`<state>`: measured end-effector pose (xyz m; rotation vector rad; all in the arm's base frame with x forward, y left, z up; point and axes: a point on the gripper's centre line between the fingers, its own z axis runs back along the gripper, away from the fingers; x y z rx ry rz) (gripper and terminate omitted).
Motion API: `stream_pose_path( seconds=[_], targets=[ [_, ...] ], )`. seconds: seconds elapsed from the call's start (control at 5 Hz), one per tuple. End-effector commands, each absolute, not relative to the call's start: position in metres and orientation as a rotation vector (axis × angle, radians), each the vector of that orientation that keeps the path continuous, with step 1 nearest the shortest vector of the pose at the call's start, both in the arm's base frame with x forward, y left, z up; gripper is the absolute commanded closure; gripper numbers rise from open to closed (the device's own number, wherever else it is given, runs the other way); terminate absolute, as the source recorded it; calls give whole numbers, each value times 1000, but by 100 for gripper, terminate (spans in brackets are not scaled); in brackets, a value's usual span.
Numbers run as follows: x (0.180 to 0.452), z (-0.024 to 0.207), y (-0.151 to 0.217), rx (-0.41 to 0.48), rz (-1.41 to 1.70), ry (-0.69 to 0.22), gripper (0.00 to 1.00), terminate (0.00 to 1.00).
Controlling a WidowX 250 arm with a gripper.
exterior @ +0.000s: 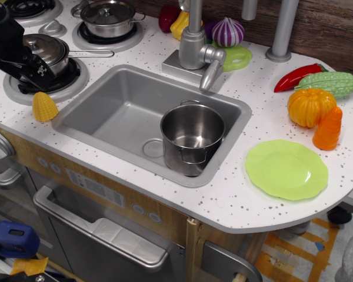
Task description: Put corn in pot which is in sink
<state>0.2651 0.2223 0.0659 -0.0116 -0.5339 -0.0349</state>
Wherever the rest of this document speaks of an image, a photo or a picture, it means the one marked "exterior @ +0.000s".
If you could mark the grey support pole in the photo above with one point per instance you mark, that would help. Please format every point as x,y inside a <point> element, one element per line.
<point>279,52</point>

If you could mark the light green toy slice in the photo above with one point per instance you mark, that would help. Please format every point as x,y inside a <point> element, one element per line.
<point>238,57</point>

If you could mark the grey plastic sink basin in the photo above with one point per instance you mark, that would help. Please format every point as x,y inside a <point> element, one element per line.
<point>121,113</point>

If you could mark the lidded steel pot on burner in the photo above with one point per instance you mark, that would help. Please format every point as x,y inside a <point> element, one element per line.
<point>108,19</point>

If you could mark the dark red toy pepper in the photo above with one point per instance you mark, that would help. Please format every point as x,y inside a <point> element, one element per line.
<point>167,16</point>

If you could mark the steel saucepan with handle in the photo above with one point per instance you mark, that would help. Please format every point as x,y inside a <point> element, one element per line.
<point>56,53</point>

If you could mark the grey dishwasher door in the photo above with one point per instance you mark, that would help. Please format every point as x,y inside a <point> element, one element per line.
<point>102,245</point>

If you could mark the green toy bitter gourd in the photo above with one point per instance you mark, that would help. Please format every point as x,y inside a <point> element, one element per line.
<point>339,84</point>

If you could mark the yellow toy corn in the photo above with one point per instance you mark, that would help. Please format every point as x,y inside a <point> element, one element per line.
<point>43,107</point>

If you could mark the orange toy carrot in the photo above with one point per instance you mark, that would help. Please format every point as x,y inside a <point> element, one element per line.
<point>327,134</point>

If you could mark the grey short pole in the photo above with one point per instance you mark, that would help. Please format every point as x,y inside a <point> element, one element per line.
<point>249,9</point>

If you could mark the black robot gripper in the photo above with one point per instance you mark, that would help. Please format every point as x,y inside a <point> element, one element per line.
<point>17,60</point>

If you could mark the back left stove burner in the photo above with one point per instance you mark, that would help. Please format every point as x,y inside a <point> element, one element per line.
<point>29,13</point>

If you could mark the grey stove knob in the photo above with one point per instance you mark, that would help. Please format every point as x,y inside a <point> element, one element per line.
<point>54,29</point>

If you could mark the steel pot in sink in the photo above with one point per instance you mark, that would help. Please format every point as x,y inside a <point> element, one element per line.
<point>192,133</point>

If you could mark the front left stove burner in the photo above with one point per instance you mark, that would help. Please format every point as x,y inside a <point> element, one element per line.
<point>64,87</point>

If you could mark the back right stove burner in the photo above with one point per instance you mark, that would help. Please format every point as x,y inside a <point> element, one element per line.
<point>86,40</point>

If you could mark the grey cabinet door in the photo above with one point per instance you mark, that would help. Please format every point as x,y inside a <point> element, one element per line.
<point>225,265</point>

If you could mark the red toy chili pepper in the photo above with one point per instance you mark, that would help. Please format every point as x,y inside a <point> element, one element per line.
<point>292,79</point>

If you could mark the green plastic plate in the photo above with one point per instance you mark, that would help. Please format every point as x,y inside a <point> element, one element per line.
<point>288,170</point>

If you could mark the stove burner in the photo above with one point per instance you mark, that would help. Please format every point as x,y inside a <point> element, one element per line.
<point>86,40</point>
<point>29,13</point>
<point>64,87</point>

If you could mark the yellow toy bell pepper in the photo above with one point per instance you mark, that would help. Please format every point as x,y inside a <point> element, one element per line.
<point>179,25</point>

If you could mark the blue clamp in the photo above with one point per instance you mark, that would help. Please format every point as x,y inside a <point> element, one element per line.
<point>18,240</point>

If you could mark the orange toy pumpkin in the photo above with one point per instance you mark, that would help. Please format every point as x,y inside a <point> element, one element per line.
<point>307,107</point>

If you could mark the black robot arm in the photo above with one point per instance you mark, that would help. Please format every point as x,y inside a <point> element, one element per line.
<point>16,59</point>

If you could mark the grey toy faucet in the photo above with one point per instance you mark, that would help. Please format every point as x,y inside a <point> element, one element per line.
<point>195,60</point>

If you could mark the purple striped toy onion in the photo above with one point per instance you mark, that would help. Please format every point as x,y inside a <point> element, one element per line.
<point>228,33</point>

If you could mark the grey oven door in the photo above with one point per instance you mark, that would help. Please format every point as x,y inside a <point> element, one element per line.
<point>17,189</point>

